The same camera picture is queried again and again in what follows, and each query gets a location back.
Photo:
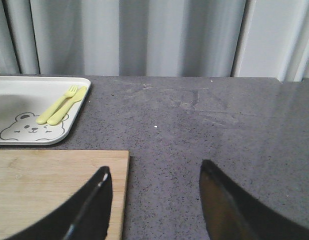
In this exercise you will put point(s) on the wooden cutting board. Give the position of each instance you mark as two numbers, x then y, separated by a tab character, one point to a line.
34	182

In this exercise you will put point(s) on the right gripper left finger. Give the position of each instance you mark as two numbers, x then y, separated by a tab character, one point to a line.
84	216

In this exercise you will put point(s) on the white bear tray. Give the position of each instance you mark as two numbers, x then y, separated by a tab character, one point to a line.
24	98

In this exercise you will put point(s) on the yellow plastic fork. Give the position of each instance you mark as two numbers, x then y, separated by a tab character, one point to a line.
42	119

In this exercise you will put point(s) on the grey curtain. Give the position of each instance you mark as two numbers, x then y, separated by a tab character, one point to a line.
189	38

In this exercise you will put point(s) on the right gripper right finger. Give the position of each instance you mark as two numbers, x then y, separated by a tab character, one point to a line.
231	213

